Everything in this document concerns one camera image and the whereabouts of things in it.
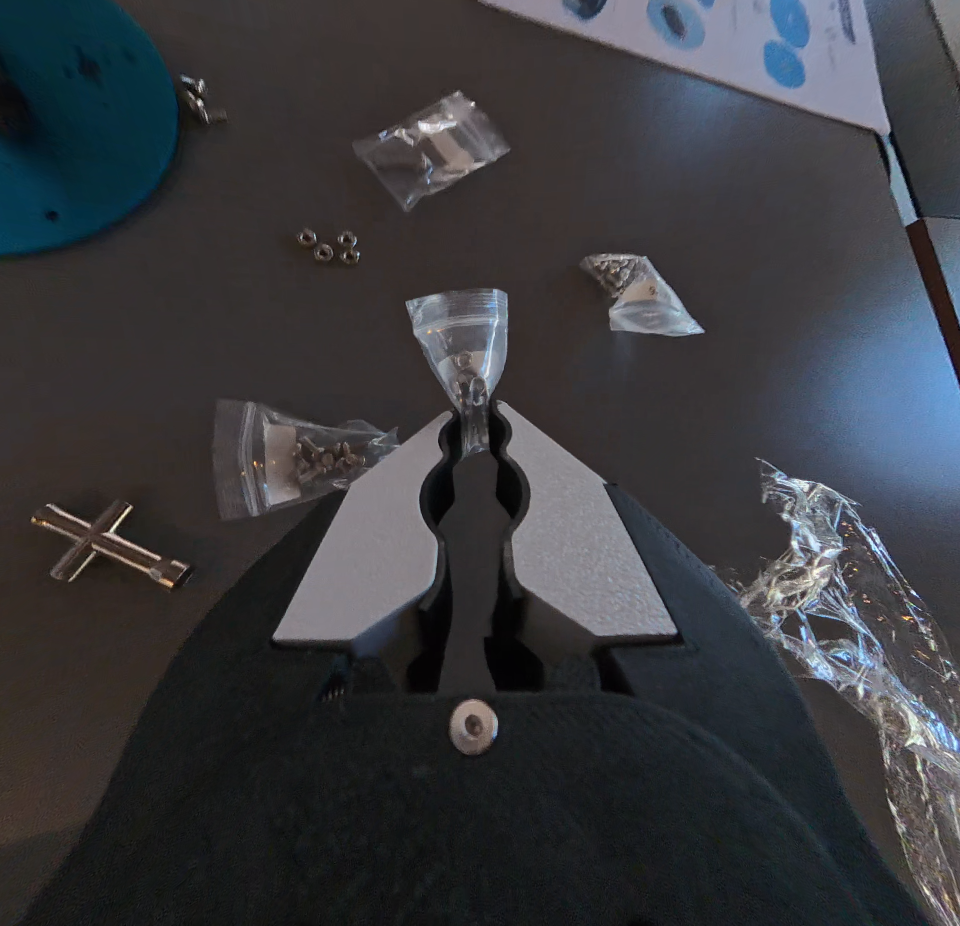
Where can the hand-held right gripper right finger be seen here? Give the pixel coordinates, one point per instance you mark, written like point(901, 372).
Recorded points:
point(592, 551)

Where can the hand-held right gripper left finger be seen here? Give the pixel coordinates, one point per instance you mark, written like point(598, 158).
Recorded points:
point(360, 566)

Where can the clear bag of nuts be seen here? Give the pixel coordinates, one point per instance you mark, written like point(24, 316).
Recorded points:
point(457, 326)

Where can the dark grey desk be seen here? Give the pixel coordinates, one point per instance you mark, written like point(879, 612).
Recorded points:
point(675, 416)

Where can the black desk flap panel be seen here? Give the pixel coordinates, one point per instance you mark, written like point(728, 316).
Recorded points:
point(922, 78)

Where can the clear bag of screws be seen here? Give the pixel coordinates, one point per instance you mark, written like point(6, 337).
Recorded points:
point(300, 461)
point(645, 303)

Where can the silver cross wrench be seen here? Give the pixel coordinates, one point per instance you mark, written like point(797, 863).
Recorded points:
point(101, 543)

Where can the crumpled clear plastic wrap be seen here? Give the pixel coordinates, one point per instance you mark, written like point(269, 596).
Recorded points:
point(862, 641)

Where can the flat clear bag white label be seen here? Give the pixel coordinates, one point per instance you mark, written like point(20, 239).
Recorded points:
point(442, 153)

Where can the blue round metal plate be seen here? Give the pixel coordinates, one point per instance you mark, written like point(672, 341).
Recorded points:
point(97, 153)

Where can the illustrated assembly manual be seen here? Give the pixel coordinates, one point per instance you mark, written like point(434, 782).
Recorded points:
point(600, 33)

